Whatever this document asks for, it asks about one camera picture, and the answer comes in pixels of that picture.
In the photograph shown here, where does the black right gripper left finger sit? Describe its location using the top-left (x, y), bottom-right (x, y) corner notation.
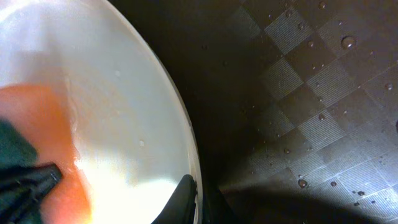
top-left (1, 163), bottom-right (62, 223)

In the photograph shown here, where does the green and yellow sponge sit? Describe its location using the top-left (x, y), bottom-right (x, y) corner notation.
top-left (1, 85), bottom-right (91, 223)

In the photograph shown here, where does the brown plastic serving tray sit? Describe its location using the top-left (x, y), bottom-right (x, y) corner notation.
top-left (114, 0), bottom-right (397, 223)

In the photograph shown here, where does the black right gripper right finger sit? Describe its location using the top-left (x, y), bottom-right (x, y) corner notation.
top-left (152, 174), bottom-right (197, 224)

